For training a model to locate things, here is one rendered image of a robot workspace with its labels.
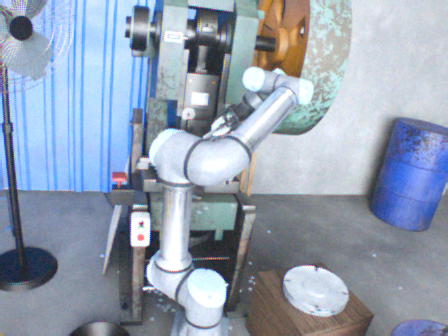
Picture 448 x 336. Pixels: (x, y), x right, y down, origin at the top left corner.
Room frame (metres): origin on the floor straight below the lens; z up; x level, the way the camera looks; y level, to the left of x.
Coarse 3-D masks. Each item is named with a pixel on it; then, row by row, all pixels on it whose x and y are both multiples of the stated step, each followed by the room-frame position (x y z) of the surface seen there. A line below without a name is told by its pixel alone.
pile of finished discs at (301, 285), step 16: (288, 272) 1.34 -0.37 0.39; (304, 272) 1.36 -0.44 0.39; (320, 272) 1.37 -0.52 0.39; (288, 288) 1.23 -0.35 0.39; (304, 288) 1.24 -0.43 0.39; (320, 288) 1.25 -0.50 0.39; (336, 288) 1.27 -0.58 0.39; (304, 304) 1.14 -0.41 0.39; (320, 304) 1.15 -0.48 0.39; (336, 304) 1.16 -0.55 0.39
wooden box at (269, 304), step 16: (272, 272) 1.38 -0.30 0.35; (256, 288) 1.34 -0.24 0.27; (272, 288) 1.26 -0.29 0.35; (256, 304) 1.31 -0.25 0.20; (272, 304) 1.21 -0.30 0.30; (288, 304) 1.17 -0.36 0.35; (352, 304) 1.21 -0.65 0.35; (256, 320) 1.28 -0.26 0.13; (272, 320) 1.18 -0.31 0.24; (288, 320) 1.10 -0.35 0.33; (304, 320) 1.08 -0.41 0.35; (320, 320) 1.09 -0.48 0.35; (336, 320) 1.10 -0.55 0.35; (352, 320) 1.11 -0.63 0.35; (368, 320) 1.15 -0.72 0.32
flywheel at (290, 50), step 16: (272, 0) 1.92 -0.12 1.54; (288, 0) 1.74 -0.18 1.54; (304, 0) 1.50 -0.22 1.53; (272, 16) 1.89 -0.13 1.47; (288, 16) 1.71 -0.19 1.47; (304, 16) 1.56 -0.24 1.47; (272, 32) 1.77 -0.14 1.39; (288, 32) 1.68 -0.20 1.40; (304, 32) 1.45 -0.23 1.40; (288, 48) 1.65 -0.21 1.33; (304, 48) 1.43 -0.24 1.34; (256, 64) 1.99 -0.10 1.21; (272, 64) 1.80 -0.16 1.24; (288, 64) 1.63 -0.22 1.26
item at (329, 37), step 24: (312, 0) 1.38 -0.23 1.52; (336, 0) 1.42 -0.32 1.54; (312, 24) 1.35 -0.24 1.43; (336, 24) 1.38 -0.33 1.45; (312, 48) 1.34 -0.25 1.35; (336, 48) 1.37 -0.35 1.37; (312, 72) 1.35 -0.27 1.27; (336, 72) 1.38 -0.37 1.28; (312, 96) 1.39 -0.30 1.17; (288, 120) 1.44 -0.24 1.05; (312, 120) 1.47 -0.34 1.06
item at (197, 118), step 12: (192, 72) 1.58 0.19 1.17; (204, 72) 1.60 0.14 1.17; (192, 84) 1.54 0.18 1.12; (204, 84) 1.56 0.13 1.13; (216, 84) 1.57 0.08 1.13; (192, 96) 1.54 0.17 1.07; (204, 96) 1.56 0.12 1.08; (216, 96) 1.58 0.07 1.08; (192, 108) 1.54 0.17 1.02; (204, 108) 1.56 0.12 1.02; (180, 120) 1.54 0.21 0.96; (192, 120) 1.52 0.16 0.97; (204, 120) 1.54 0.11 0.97; (192, 132) 1.52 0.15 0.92; (204, 132) 1.52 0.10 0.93
